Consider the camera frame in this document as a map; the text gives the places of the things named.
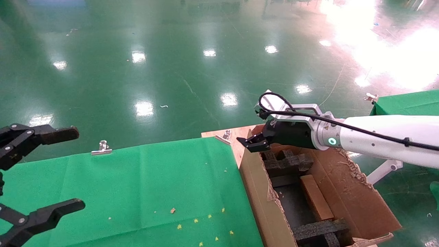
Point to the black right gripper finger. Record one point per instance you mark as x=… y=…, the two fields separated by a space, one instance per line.
x=253 y=139
x=260 y=147

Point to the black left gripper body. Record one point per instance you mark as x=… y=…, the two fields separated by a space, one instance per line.
x=1 y=183

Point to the wide green table cloth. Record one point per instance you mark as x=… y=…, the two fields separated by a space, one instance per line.
x=120 y=192

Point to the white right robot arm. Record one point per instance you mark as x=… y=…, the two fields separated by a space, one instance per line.
x=387 y=137

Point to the large open cardboard carton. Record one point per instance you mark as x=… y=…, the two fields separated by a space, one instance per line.
x=356 y=202

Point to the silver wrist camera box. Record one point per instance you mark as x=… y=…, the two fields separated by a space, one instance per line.
x=272 y=103

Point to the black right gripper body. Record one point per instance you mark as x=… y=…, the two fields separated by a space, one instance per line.
x=291 y=135

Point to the silver binder clip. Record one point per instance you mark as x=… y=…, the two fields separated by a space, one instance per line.
x=224 y=137
x=371 y=98
x=102 y=150

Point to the white table leg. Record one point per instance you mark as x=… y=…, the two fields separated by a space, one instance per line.
x=382 y=173

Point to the small brown cardboard box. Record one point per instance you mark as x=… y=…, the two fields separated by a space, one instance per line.
x=315 y=197

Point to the silver camera mount bracket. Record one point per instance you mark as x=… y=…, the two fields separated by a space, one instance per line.
x=308 y=109

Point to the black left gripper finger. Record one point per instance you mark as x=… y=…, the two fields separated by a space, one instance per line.
x=41 y=218
x=51 y=134

